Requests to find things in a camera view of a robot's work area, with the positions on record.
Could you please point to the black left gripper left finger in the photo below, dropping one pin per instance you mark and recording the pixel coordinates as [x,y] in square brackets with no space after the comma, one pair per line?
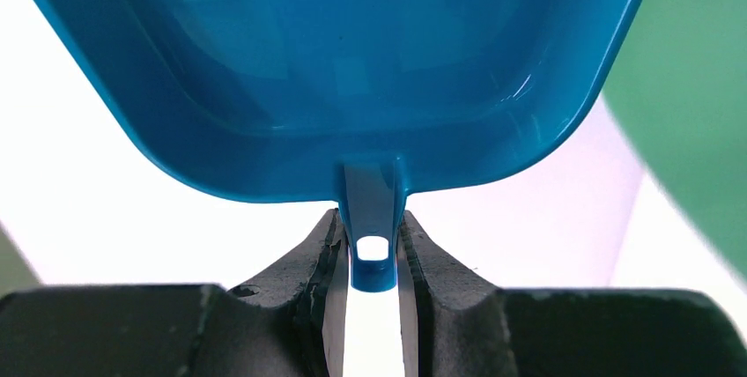
[288,320]

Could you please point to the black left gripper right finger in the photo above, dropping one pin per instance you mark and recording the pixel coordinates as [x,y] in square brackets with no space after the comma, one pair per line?
[455,323]

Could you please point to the blue plastic dustpan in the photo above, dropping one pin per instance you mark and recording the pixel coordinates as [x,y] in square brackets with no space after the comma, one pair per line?
[361,102]

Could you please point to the green plastic bin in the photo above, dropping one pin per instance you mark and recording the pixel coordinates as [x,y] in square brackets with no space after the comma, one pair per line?
[678,89]

